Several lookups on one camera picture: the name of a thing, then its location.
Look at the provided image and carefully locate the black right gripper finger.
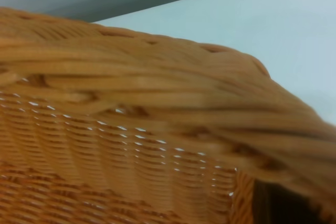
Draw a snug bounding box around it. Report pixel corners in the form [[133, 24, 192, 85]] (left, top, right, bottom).
[[252, 178, 328, 224]]

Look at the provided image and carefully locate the orange woven wicker basket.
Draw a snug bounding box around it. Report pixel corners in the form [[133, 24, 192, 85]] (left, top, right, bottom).
[[0, 7, 336, 224]]

